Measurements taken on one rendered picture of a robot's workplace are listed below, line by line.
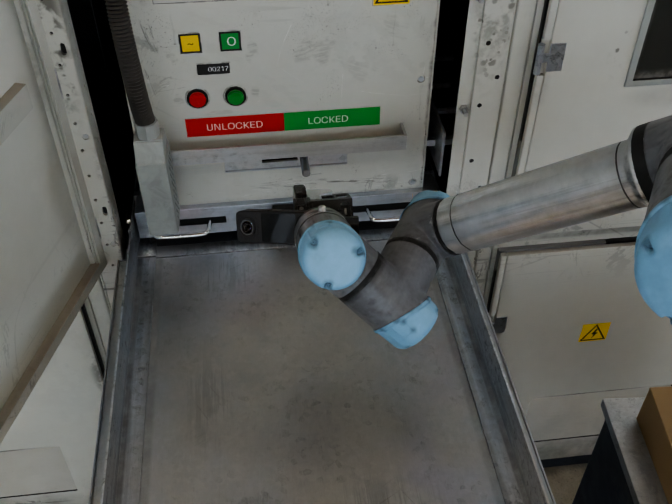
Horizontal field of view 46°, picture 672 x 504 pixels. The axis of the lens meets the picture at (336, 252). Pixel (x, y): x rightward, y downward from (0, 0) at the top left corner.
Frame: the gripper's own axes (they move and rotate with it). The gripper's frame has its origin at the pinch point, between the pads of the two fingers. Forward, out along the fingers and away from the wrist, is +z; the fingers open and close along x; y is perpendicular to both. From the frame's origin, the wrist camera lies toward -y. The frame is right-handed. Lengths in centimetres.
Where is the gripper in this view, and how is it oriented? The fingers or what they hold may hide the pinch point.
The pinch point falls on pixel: (296, 210)
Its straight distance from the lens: 124.4
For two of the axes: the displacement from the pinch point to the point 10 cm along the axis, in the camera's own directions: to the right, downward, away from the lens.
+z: -1.1, -2.2, 9.7
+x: -0.6, -9.7, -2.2
